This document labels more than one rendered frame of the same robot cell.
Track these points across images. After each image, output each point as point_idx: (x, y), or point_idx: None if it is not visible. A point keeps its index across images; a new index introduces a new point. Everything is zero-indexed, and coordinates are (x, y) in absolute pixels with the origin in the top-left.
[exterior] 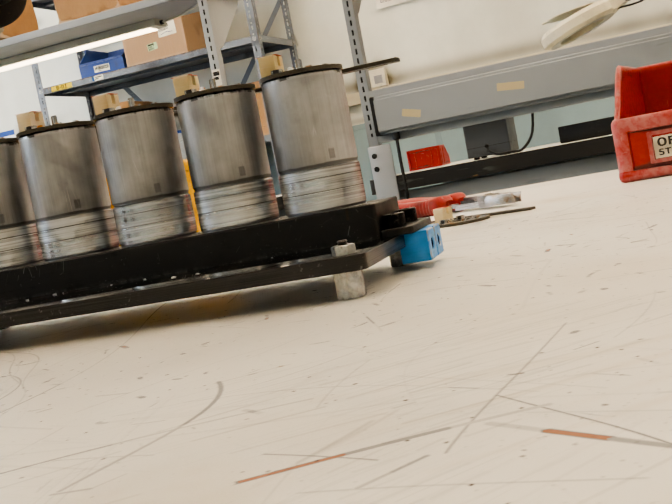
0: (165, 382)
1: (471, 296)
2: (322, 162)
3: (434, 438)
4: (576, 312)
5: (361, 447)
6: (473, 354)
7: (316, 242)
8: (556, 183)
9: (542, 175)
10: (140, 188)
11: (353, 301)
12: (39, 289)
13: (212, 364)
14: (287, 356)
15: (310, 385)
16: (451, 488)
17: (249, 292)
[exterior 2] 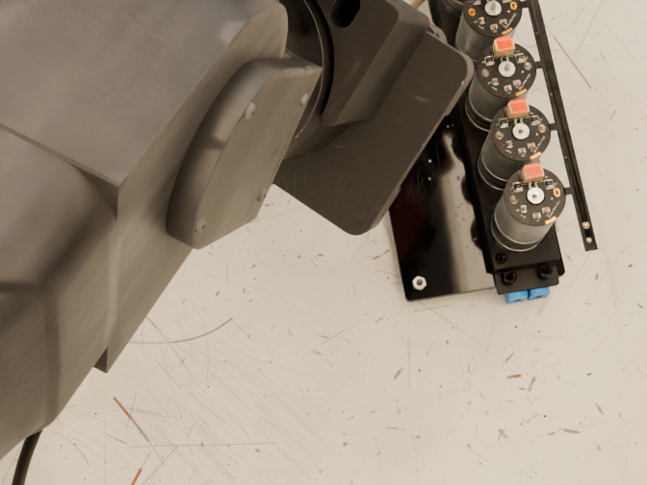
0: (240, 288)
1: (368, 374)
2: (501, 229)
3: (140, 440)
4: (296, 443)
5: (136, 421)
6: (236, 419)
7: (482, 233)
8: None
9: None
10: (473, 102)
11: (400, 297)
12: None
13: (267, 293)
14: (267, 328)
15: (212, 368)
16: (102, 458)
17: None
